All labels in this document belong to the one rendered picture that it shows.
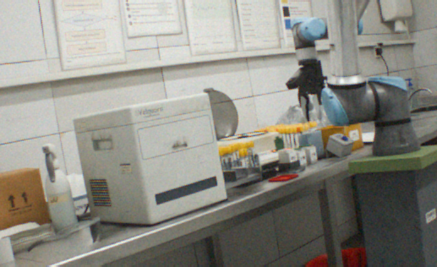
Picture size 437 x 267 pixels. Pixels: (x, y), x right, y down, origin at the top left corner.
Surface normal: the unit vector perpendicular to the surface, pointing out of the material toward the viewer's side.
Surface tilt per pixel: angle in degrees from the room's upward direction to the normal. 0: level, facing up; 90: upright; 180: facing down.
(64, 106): 90
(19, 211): 89
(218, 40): 95
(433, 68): 90
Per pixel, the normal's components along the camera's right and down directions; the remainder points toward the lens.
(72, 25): 0.74, -0.04
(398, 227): -0.68, 0.16
